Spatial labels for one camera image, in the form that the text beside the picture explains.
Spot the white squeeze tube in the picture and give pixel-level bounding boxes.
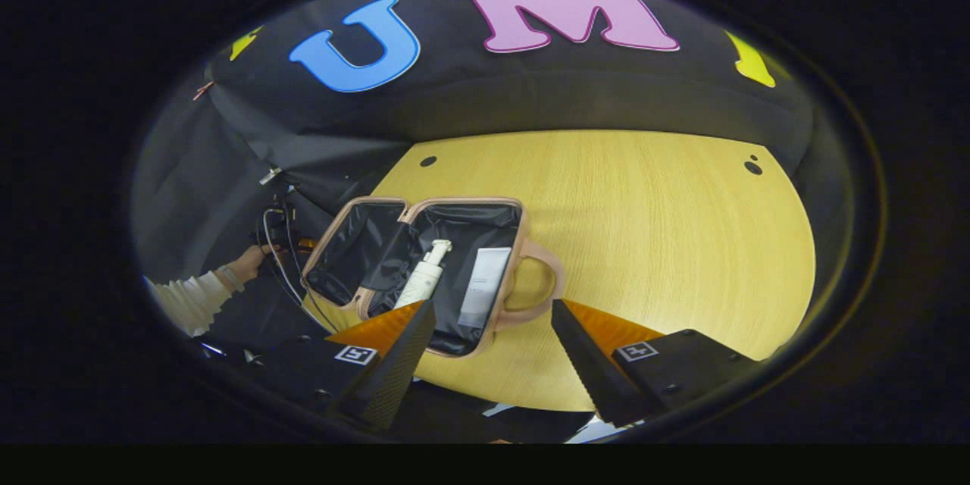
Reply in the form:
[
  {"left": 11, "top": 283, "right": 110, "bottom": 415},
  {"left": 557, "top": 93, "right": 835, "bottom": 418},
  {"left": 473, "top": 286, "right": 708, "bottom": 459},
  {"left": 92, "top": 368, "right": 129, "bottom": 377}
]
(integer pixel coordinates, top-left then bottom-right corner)
[{"left": 457, "top": 246, "right": 513, "bottom": 329}]

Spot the black backdrop cloth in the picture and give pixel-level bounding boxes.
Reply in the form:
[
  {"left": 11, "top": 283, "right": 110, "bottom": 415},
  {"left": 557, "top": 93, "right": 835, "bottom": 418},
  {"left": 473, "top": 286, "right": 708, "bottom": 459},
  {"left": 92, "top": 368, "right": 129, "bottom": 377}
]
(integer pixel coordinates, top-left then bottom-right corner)
[{"left": 129, "top": 0, "right": 857, "bottom": 342}]

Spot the white pump bottle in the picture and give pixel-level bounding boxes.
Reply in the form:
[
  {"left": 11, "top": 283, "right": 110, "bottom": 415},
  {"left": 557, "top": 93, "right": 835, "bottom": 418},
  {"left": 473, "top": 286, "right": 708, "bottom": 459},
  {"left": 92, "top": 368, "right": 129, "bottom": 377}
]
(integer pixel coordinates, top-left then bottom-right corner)
[{"left": 394, "top": 239, "right": 453, "bottom": 310}]

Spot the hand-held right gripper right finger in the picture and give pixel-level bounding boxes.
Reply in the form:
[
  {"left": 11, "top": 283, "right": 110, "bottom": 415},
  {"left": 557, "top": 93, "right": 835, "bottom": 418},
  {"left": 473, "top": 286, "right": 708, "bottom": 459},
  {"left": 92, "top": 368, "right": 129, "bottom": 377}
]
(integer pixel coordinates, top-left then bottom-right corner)
[{"left": 551, "top": 299, "right": 759, "bottom": 427}]

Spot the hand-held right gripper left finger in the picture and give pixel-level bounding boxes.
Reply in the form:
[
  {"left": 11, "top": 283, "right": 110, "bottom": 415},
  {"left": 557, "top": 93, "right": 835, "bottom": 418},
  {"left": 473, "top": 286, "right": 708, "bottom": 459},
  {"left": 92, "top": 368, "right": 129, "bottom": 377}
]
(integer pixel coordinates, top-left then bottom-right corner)
[{"left": 254, "top": 299, "right": 437, "bottom": 431}]

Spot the pink suitcase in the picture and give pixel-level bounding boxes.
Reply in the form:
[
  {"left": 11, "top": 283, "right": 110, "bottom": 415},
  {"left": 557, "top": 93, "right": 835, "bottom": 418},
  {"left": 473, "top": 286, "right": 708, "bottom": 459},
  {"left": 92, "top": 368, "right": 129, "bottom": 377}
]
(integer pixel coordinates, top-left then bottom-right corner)
[{"left": 301, "top": 196, "right": 565, "bottom": 358}]

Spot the black cable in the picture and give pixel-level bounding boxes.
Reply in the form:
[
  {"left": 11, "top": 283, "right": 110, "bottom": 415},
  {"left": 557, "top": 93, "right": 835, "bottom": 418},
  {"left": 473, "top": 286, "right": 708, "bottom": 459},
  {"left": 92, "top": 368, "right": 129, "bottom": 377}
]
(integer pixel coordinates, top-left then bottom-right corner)
[{"left": 261, "top": 182, "right": 342, "bottom": 334}]

